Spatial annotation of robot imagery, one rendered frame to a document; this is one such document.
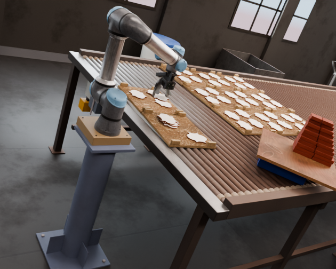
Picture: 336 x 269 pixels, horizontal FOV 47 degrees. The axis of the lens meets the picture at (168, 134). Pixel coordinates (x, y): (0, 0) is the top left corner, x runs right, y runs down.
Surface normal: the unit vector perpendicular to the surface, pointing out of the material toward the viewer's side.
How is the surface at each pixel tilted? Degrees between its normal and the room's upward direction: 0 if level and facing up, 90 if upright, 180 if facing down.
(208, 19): 90
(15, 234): 0
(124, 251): 0
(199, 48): 90
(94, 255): 0
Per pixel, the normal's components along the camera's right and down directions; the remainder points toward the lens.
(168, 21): 0.52, 0.51
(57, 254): 0.31, -0.86
